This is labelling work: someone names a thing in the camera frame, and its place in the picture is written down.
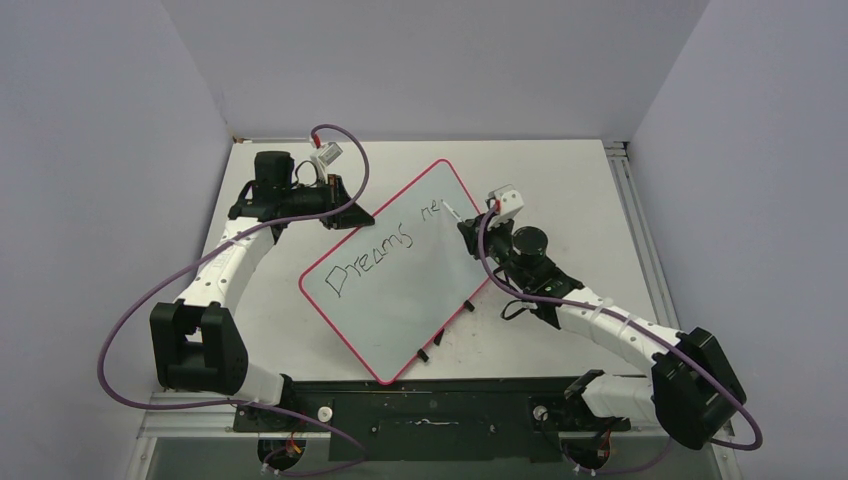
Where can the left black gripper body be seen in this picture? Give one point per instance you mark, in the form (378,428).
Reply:
(315,201)

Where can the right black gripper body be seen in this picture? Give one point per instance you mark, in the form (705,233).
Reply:
(498,242)

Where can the black whiteboard marker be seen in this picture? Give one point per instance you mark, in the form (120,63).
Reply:
(452,212)

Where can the pink-framed whiteboard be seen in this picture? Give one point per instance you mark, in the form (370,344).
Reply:
(386,290)

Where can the black marker cap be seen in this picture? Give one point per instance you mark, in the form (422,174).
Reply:
(438,338)

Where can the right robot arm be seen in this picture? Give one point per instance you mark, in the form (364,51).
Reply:
(685,383)

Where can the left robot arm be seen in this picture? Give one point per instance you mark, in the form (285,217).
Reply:
(196,342)

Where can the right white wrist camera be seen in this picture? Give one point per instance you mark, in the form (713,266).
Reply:
(507,203)

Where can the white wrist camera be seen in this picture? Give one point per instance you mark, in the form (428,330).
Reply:
(323,156)
(507,203)

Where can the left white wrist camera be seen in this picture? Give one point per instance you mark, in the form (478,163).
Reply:
(323,156)

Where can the aluminium rail right side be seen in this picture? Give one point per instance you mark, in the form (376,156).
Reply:
(617,156)

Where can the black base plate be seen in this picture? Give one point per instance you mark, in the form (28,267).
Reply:
(453,420)

